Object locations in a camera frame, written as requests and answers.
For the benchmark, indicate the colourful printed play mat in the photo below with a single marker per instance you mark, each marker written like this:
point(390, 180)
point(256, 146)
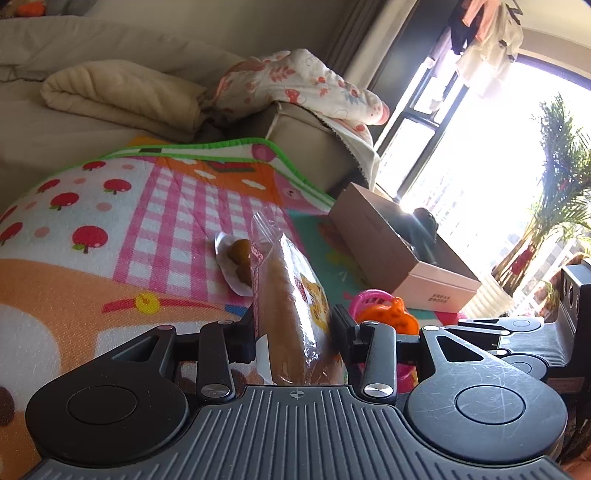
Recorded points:
point(138, 221)

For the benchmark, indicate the pink hanging garment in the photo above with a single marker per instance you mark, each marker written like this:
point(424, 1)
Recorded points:
point(478, 11)

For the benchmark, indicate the floral white blanket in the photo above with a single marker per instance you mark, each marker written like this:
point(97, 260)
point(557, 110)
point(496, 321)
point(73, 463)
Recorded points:
point(300, 78)

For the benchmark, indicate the beige sofa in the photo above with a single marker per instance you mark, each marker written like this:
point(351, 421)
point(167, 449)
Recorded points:
point(69, 41)

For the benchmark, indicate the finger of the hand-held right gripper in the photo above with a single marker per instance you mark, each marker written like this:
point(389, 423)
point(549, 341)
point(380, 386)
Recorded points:
point(508, 324)

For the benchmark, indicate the green palm plant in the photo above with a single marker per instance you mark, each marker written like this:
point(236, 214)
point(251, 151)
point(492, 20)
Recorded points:
point(561, 184)

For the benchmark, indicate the grey neck pillow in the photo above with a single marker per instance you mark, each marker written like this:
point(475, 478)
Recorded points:
point(74, 5)

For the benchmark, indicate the black window frame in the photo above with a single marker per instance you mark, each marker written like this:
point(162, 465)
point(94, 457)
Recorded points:
point(415, 115)

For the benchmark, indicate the folded beige blanket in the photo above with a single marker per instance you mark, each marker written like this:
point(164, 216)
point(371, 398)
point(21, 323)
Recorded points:
point(115, 97)

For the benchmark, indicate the white hanging garment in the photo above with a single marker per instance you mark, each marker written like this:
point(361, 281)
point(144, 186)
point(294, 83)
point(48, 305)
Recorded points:
point(489, 55)

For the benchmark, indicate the pink cardboard box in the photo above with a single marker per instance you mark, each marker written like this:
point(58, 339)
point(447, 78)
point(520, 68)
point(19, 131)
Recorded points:
point(378, 249)

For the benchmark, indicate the dark hanging garment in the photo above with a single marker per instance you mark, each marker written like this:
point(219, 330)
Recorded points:
point(464, 34)

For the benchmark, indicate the black plush toy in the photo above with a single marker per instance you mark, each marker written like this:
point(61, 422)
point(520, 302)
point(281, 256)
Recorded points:
point(422, 226)

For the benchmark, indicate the pink toy strainer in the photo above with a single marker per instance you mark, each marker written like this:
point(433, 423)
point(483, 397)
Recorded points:
point(367, 300)

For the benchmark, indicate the yellow label bread packet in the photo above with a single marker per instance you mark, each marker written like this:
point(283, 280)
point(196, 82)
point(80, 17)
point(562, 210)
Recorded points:
point(286, 314)

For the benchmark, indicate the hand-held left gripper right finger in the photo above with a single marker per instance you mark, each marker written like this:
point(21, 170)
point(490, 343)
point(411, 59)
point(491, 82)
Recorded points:
point(344, 334)

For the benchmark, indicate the white ribbed plant pot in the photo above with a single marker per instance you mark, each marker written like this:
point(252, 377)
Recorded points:
point(491, 297)

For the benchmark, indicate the orange plastic toy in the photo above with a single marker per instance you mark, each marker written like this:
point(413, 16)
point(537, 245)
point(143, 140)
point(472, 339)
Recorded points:
point(388, 318)

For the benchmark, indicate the brown curtain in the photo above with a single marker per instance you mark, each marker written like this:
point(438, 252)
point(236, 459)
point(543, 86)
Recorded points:
point(364, 37)

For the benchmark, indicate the orange carrot plush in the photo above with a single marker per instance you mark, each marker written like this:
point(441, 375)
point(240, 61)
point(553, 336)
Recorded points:
point(32, 6)

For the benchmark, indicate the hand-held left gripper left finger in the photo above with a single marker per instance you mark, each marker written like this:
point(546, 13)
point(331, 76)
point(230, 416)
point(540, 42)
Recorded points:
point(240, 344)

